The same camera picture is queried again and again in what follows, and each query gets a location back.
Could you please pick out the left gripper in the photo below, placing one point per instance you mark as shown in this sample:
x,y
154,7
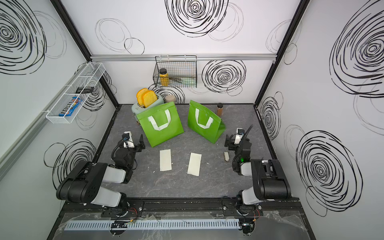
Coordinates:
x,y
142,146

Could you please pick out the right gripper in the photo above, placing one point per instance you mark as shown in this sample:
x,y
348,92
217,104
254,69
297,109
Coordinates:
x,y
232,142

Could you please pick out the small beige stapler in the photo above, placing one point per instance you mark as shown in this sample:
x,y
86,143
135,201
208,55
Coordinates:
x,y
226,156

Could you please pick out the green tote bag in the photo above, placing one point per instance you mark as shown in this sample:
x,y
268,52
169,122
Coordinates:
x,y
161,123
205,122

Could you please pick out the paper receipt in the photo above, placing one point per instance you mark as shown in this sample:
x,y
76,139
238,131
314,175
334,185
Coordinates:
x,y
165,160
194,164

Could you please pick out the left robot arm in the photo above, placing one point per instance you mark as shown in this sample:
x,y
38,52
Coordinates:
x,y
83,185

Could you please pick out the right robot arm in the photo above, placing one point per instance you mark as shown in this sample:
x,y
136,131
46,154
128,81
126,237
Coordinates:
x,y
268,178

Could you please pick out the mint green toaster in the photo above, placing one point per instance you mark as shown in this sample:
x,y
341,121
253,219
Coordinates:
x,y
137,109

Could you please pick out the brown spice bottle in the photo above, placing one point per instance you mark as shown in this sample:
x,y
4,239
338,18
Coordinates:
x,y
220,108

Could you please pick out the right toast slice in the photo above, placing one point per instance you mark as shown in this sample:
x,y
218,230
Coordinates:
x,y
149,98

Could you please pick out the toast slice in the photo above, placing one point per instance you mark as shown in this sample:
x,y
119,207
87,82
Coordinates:
x,y
140,96
149,98

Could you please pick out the left toast slice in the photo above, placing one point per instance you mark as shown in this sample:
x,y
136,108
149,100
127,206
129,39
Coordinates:
x,y
140,96

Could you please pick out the beige lidded jar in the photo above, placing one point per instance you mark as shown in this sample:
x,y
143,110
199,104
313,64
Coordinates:
x,y
170,98

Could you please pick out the yellow juice bottle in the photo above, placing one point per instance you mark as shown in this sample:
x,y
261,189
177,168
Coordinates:
x,y
164,77

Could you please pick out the small black box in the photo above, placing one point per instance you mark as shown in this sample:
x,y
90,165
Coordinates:
x,y
84,90

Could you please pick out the blue candy packet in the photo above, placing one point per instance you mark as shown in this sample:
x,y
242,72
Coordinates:
x,y
70,107

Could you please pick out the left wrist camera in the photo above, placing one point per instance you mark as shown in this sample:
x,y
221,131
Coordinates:
x,y
127,140

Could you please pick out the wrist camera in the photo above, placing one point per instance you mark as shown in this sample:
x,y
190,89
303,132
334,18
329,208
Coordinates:
x,y
127,140
239,135

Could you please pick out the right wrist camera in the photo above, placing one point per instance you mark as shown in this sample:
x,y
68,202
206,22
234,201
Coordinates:
x,y
239,135

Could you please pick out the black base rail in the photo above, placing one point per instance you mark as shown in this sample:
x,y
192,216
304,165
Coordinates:
x,y
218,207

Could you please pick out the black wire wall basket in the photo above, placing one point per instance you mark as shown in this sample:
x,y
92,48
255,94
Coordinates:
x,y
182,70

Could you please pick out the white wire wall shelf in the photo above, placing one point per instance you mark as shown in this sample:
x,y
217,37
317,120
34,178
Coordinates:
x,y
88,75

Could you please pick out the grey slotted cable duct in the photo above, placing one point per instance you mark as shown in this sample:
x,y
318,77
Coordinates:
x,y
193,224

